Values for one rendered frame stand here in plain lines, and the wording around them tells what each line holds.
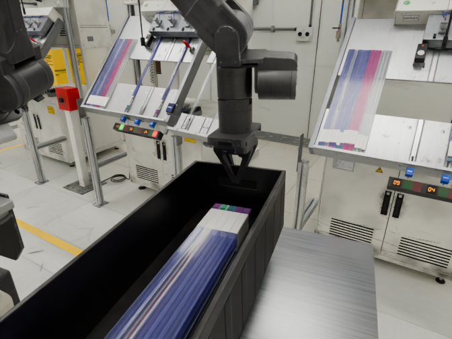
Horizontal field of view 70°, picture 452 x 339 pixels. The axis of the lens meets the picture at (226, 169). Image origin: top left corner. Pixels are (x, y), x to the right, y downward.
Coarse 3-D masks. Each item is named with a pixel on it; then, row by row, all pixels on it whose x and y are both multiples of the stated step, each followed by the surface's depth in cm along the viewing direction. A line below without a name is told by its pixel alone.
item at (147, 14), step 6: (162, 0) 197; (168, 0) 194; (144, 6) 202; (150, 6) 199; (156, 6) 197; (162, 6) 195; (168, 6) 192; (174, 6) 190; (144, 12) 201; (150, 12) 199; (156, 12) 197; (162, 12) 195; (168, 12) 193; (150, 18) 205
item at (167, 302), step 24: (216, 216) 55; (240, 216) 55; (192, 240) 49; (216, 240) 48; (240, 240) 52; (168, 264) 44; (192, 264) 44; (216, 264) 43; (168, 288) 40; (192, 288) 40; (216, 288) 44; (144, 312) 36; (168, 312) 36; (192, 312) 37; (120, 336) 34; (144, 336) 33; (168, 336) 33
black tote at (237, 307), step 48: (192, 192) 60; (240, 192) 60; (96, 240) 38; (144, 240) 47; (48, 288) 32; (96, 288) 38; (144, 288) 44; (240, 288) 36; (0, 336) 28; (48, 336) 32; (96, 336) 38; (192, 336) 26
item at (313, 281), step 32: (288, 256) 58; (320, 256) 58; (352, 256) 58; (288, 288) 51; (320, 288) 51; (352, 288) 51; (256, 320) 46; (288, 320) 46; (320, 320) 46; (352, 320) 46
